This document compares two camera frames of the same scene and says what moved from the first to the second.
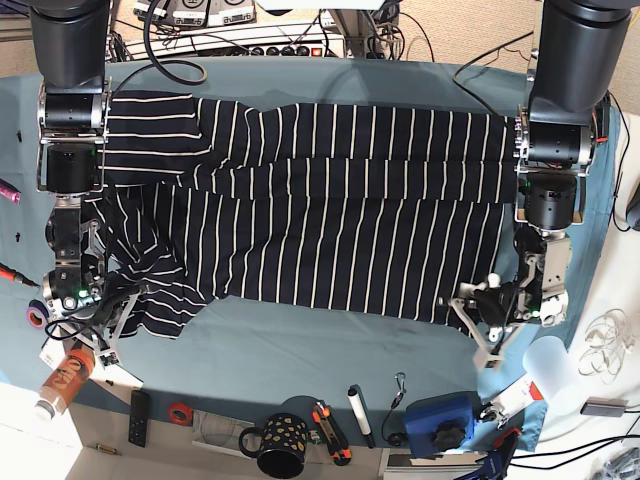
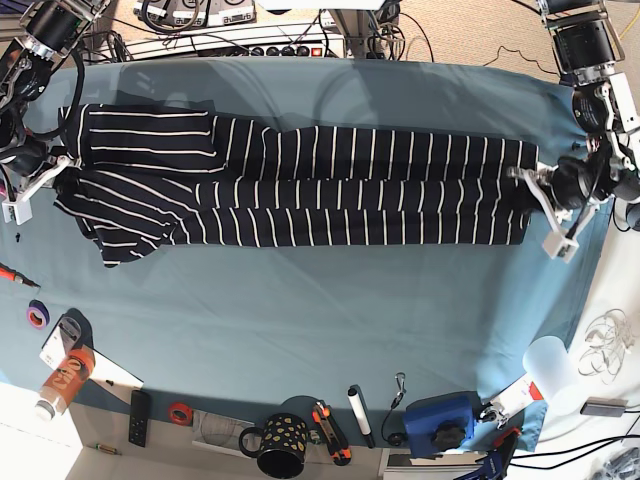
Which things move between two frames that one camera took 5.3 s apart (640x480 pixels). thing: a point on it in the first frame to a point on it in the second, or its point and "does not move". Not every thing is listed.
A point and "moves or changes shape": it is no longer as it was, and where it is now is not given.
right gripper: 82,302 to 34,161
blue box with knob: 441,425 does not move
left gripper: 490,310 to 567,195
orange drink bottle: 64,383 does not move
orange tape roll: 180,414 does not move
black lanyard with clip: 397,438 does not move
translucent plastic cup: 546,362 does not move
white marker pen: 361,410 does not move
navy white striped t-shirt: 386,208 moves or changes shape
